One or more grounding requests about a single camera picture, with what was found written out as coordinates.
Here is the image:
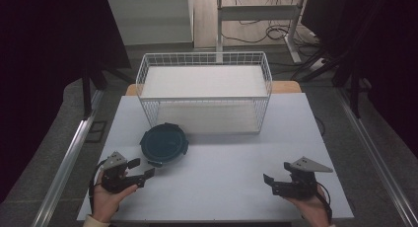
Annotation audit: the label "metal rail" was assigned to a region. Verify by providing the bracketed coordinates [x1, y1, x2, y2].
[30, 88, 106, 227]
[334, 88, 418, 227]

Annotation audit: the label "white table cover sheet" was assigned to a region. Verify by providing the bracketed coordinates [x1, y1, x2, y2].
[76, 92, 355, 222]

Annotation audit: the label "white desk frame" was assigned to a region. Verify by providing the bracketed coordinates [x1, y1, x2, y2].
[214, 0, 311, 64]

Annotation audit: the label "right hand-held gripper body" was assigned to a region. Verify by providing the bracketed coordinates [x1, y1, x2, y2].
[271, 156, 334, 200]

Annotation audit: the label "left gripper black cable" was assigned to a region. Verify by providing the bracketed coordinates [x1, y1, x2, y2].
[88, 158, 109, 215]

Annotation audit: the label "white wire shelf rack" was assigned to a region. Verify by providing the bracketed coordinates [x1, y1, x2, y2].
[135, 51, 274, 136]

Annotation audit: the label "person's right hand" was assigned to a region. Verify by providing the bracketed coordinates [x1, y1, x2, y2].
[285, 183, 333, 227]

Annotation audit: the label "black floor frame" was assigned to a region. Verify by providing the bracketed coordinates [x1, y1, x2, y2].
[85, 119, 108, 144]

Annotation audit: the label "black curtain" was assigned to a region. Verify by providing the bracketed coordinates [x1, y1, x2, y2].
[300, 0, 418, 159]
[0, 0, 132, 205]

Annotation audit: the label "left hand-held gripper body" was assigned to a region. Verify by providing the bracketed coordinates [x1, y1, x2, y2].
[100, 150, 147, 194]

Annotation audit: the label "black floor cables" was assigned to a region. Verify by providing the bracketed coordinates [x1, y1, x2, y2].
[220, 0, 326, 58]

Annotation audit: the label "black stand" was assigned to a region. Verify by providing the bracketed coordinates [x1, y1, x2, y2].
[290, 47, 374, 120]
[80, 63, 136, 120]

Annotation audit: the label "white cabinet panel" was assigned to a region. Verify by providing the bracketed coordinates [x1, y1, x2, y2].
[106, 0, 195, 47]

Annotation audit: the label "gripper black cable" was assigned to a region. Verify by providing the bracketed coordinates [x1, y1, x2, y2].
[88, 158, 109, 215]
[314, 182, 333, 222]

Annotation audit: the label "thin black cable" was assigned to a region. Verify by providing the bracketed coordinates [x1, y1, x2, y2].
[313, 115, 327, 138]

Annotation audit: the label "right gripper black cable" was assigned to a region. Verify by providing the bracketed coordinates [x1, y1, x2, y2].
[314, 182, 333, 222]

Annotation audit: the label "person's left hand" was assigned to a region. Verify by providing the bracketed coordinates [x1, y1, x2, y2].
[91, 172, 139, 224]

